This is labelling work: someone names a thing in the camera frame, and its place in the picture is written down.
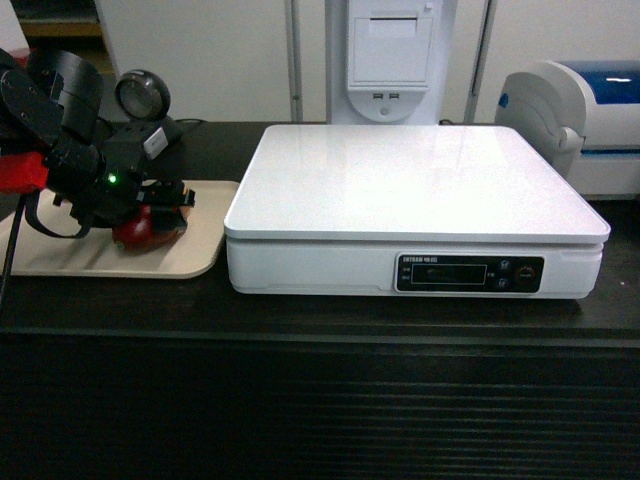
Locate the beige plastic tray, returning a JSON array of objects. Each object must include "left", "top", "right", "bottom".
[{"left": 11, "top": 180, "right": 239, "bottom": 280}]

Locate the white blue label printer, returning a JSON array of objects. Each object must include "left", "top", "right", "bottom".
[{"left": 495, "top": 60, "right": 639, "bottom": 199}]

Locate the white checkout scale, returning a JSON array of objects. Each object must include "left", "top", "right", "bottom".
[{"left": 224, "top": 125, "right": 610, "bottom": 299}]

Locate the round black barcode scanner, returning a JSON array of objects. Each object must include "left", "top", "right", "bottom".
[{"left": 115, "top": 69, "right": 182, "bottom": 145}]

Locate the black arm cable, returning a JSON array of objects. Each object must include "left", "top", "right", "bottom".
[{"left": 0, "top": 192, "right": 91, "bottom": 306}]

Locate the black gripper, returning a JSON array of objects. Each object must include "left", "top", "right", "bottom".
[{"left": 44, "top": 123, "right": 195, "bottom": 240}]

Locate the white POS terminal stand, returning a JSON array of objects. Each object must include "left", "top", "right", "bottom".
[{"left": 325, "top": 0, "right": 457, "bottom": 125}]

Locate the black slatted checkout counter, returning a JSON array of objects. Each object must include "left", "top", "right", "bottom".
[{"left": 0, "top": 119, "right": 640, "bottom": 480}]

